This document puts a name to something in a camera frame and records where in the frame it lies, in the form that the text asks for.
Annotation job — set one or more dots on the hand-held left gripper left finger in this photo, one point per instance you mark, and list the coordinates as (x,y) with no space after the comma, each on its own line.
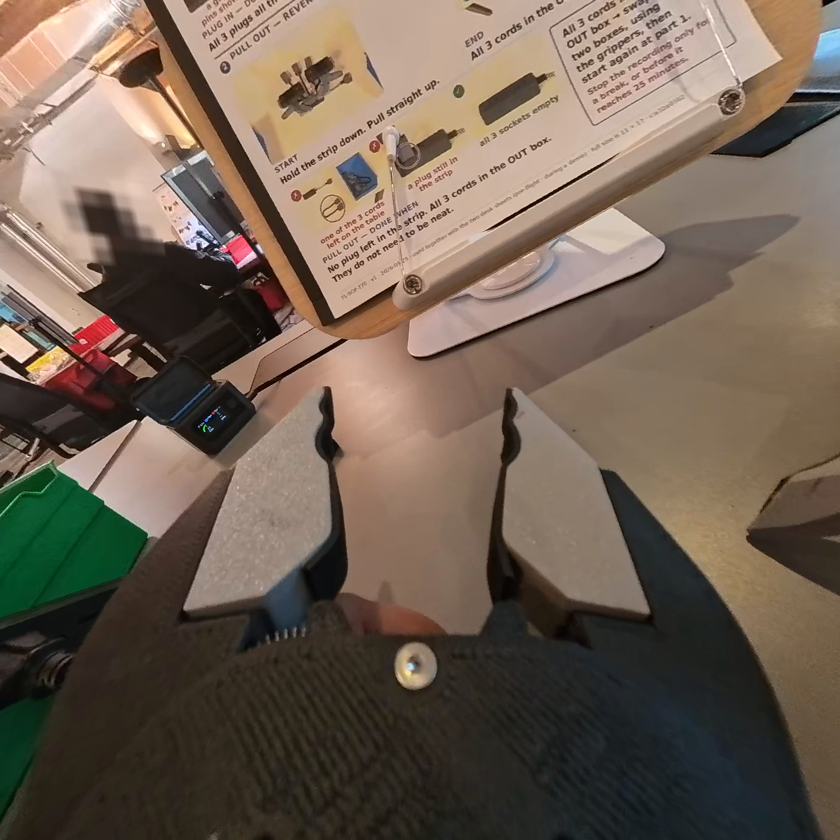
(275,518)

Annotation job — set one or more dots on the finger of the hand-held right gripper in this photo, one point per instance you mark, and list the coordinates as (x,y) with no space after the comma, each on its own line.
(807,499)

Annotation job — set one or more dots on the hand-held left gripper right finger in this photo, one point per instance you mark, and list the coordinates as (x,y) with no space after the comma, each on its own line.
(564,518)

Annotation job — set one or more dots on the green plastic bin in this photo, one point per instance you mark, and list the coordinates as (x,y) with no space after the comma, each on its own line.
(59,544)

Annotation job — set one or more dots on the black battery charger case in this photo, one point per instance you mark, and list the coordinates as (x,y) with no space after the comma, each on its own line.
(210,413)

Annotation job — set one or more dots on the white board stand base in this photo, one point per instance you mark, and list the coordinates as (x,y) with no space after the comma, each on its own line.
(590,275)

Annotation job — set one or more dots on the white notice board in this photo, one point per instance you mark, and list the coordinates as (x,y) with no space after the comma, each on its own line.
(190,203)

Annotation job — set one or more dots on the black square pad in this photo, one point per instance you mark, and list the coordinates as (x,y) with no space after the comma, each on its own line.
(774,131)

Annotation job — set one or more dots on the wooden instruction sheet board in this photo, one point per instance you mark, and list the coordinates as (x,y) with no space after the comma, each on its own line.
(459,164)

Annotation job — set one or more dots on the black floor lamp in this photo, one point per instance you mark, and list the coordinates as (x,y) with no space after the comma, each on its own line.
(148,72)

